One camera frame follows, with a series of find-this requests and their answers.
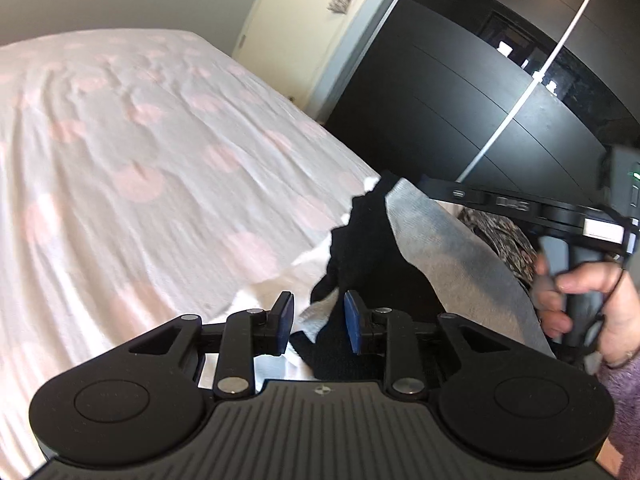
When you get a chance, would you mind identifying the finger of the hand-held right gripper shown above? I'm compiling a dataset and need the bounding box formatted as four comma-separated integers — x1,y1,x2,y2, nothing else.
424,175,494,210

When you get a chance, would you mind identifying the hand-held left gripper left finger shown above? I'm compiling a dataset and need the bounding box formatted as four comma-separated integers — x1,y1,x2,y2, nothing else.
128,291,296,397

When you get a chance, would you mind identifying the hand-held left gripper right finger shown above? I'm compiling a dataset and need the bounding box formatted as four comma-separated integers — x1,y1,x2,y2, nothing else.
344,290,507,397

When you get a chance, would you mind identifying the grey garment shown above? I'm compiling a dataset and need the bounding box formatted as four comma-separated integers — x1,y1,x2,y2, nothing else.
295,177,557,359

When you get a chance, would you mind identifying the black garment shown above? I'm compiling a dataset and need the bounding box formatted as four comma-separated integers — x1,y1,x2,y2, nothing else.
287,175,442,384

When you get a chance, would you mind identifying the person's right forearm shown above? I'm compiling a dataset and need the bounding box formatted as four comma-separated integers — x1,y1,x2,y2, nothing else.
592,360,640,480

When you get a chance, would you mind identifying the person's right hand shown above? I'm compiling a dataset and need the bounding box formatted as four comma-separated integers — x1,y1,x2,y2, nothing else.
531,252,640,368

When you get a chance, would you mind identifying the grey patterned cloth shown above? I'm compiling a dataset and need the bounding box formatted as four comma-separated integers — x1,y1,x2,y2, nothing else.
457,205,542,292

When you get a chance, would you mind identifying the black wardrobe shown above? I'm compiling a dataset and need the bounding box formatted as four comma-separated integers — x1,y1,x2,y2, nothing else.
324,0,640,211

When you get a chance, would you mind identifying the cream door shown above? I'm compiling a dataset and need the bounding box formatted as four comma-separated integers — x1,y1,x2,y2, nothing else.
232,0,397,112

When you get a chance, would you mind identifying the polka-dot bed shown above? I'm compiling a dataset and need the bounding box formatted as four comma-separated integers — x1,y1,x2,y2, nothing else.
0,30,382,461

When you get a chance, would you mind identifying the white cable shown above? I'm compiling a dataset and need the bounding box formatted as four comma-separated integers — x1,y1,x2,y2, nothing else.
454,0,612,184

